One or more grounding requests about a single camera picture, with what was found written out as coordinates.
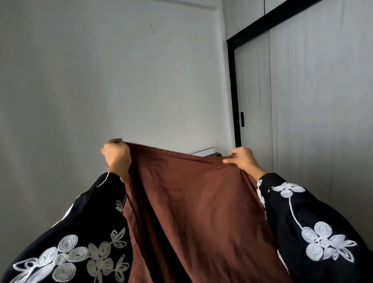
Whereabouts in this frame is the person's left hand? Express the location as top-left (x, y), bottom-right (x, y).
top-left (100, 138), bottom-right (132, 175)

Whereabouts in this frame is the person's right hand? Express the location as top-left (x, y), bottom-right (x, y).
top-left (222, 146), bottom-right (264, 175)

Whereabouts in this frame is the brown bed sheet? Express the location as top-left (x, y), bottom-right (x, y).
top-left (124, 142), bottom-right (292, 283)

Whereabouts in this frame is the person's right forearm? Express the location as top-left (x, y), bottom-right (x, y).
top-left (248, 166), bottom-right (268, 183)

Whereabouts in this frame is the white board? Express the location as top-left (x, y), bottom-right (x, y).
top-left (191, 147), bottom-right (216, 157)

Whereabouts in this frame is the white wardrobe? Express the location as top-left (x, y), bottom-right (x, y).
top-left (223, 0), bottom-right (373, 251)

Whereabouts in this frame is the black floral blouse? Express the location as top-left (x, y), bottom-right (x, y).
top-left (0, 172), bottom-right (373, 283)

